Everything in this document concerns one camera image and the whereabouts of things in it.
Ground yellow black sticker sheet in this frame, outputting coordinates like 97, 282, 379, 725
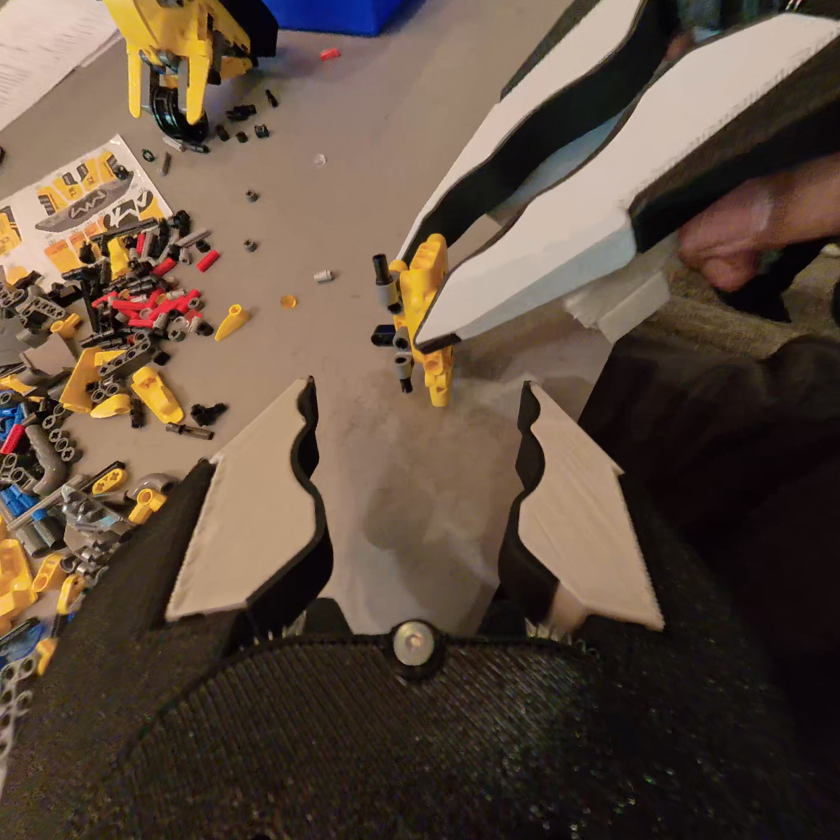
0, 134, 173, 277

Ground white printed paper sheet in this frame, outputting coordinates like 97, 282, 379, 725
0, 0, 122, 132

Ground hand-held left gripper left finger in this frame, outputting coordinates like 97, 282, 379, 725
164, 375, 334, 634

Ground yellow curved toy piece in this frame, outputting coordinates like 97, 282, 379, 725
214, 304, 252, 342

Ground yellow toy construction model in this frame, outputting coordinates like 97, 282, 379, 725
101, 0, 280, 145

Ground blue plastic storage bin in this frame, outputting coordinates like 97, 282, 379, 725
262, 0, 427, 37

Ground person's right hand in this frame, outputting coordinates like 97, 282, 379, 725
676, 152, 840, 293

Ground person's dark clothed legs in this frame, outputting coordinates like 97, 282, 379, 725
577, 328, 840, 840

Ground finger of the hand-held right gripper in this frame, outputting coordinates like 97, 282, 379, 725
413, 12, 840, 357
395, 0, 685, 265

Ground yellow toy beam assembly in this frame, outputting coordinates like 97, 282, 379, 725
371, 233, 455, 408

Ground pile of mixed toy pieces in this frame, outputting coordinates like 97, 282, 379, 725
0, 210, 224, 756

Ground scattered small black toy pins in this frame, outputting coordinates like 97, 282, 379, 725
141, 88, 280, 253

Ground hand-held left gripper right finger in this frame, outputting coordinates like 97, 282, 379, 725
497, 381, 665, 639

